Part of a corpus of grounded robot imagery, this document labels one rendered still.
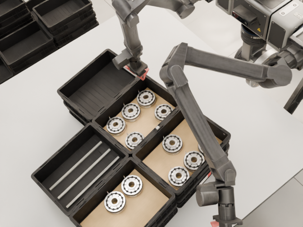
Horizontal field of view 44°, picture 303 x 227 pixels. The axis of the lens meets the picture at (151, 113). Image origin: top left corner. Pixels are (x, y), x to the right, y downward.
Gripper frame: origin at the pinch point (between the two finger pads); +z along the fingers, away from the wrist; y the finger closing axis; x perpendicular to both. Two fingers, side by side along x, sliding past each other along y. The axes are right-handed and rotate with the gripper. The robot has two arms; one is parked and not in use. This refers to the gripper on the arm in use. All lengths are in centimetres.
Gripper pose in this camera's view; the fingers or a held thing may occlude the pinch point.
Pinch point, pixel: (139, 75)
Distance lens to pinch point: 187.6
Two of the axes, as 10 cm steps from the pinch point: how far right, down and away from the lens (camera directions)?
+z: 1.4, 5.1, 8.5
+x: 6.9, -6.6, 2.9
